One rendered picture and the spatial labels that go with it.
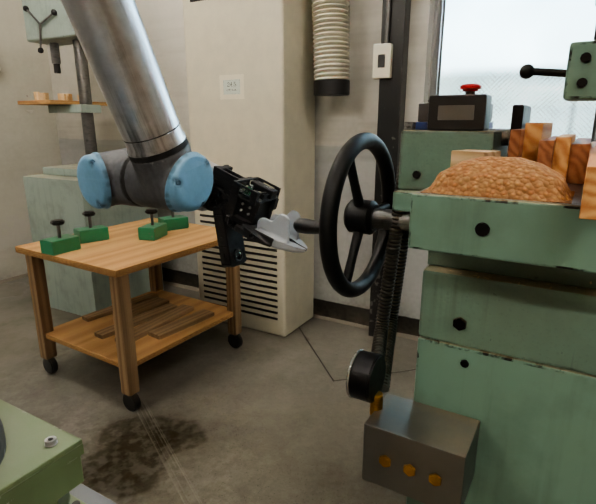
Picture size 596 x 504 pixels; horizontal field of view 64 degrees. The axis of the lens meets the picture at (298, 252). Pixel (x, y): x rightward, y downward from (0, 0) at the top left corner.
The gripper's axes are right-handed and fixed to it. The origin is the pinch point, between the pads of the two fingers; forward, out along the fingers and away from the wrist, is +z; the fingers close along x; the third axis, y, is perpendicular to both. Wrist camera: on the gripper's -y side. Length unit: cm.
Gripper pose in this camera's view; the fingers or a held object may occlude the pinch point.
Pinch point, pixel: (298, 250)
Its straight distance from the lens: 80.4
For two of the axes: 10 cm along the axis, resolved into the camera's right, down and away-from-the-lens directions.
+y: 3.0, -8.6, -4.2
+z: 8.1, 4.6, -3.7
